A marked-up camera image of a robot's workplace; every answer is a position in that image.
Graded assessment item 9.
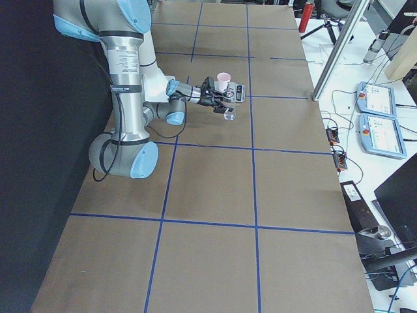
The orange black usb hub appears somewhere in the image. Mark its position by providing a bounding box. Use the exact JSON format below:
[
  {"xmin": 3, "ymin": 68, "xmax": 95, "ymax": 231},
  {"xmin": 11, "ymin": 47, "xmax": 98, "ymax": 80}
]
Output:
[{"xmin": 326, "ymin": 128, "xmax": 339, "ymax": 146}]

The black monitor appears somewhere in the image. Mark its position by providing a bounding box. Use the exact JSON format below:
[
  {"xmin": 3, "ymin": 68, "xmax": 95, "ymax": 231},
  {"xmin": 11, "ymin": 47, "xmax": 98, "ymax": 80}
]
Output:
[{"xmin": 375, "ymin": 155, "xmax": 416, "ymax": 242}]

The aluminium frame post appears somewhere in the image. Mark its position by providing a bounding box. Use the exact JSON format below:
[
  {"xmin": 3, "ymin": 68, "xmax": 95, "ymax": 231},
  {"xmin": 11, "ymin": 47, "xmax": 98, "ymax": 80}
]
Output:
[{"xmin": 312, "ymin": 0, "xmax": 370, "ymax": 101}]

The red cylinder bottle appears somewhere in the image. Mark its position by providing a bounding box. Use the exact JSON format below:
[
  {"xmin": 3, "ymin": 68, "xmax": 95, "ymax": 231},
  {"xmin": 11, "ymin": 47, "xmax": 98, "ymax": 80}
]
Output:
[{"xmin": 298, "ymin": 1, "xmax": 315, "ymax": 33}]

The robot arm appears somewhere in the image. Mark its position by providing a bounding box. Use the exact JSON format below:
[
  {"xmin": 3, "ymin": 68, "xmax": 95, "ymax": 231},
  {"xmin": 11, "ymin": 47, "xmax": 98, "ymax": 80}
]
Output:
[{"xmin": 53, "ymin": 1, "xmax": 244, "ymax": 179}]

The brown paper table cover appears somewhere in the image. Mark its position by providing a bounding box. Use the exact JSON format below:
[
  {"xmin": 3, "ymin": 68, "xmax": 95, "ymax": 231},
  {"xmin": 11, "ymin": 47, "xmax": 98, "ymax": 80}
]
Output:
[{"xmin": 31, "ymin": 1, "xmax": 373, "ymax": 312}]

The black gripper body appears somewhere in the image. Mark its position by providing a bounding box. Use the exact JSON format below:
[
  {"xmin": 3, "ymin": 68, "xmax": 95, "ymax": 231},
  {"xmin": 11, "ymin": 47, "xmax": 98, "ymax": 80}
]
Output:
[{"xmin": 197, "ymin": 87, "xmax": 222, "ymax": 107}]

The white digital kitchen scale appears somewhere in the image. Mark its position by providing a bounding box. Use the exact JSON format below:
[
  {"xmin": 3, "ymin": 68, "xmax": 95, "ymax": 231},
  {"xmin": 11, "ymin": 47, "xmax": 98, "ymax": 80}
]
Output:
[{"xmin": 214, "ymin": 80, "xmax": 246, "ymax": 103}]

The lower blue teach pendant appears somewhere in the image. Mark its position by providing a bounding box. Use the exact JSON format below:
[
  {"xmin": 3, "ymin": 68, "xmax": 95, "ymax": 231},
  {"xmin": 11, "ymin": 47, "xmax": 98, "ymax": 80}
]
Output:
[{"xmin": 358, "ymin": 113, "xmax": 407, "ymax": 159}]

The black camera tripod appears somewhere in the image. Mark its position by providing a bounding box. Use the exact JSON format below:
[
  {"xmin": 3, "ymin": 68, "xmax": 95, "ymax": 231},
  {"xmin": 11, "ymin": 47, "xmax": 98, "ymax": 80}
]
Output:
[{"xmin": 300, "ymin": 16, "xmax": 339, "ymax": 45}]

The white pedestal column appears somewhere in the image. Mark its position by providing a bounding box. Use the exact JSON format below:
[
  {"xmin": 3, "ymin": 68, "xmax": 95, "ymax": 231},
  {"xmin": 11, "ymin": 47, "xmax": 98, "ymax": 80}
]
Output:
[{"xmin": 139, "ymin": 31, "xmax": 172, "ymax": 102}]

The black box with label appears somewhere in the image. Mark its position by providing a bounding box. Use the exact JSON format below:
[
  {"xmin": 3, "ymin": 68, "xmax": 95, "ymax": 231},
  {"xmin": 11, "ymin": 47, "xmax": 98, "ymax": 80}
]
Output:
[{"xmin": 340, "ymin": 181, "xmax": 379, "ymax": 233}]

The blue teach pendant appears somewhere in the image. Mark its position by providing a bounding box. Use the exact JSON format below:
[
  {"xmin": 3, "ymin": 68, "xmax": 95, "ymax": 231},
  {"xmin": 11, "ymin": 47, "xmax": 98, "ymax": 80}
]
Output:
[
  {"xmin": 356, "ymin": 82, "xmax": 396, "ymax": 117},
  {"xmin": 358, "ymin": 113, "xmax": 407, "ymax": 159}
]

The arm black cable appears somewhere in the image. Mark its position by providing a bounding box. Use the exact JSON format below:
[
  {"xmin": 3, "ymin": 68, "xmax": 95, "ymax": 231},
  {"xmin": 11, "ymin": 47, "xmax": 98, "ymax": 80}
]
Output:
[{"xmin": 91, "ymin": 42, "xmax": 188, "ymax": 182}]

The clear glass sauce bottle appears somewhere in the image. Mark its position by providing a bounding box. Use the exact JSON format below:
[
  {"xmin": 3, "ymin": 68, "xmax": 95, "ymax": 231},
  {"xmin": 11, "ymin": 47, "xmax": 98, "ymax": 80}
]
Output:
[{"xmin": 223, "ymin": 83, "xmax": 236, "ymax": 121}]

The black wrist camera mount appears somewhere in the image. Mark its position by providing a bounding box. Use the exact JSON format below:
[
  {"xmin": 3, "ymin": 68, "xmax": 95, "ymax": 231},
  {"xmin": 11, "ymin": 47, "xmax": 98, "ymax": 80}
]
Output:
[{"xmin": 201, "ymin": 76, "xmax": 216, "ymax": 92}]

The wooden beam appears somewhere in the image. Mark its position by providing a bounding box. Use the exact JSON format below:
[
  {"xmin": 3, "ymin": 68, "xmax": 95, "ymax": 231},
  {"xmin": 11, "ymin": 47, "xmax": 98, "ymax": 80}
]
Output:
[{"xmin": 385, "ymin": 14, "xmax": 416, "ymax": 80}]

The upper blue teach pendant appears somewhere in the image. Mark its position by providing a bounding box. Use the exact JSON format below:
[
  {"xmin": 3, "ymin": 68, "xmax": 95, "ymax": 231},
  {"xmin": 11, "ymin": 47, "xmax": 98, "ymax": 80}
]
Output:
[{"xmin": 356, "ymin": 82, "xmax": 396, "ymax": 117}]

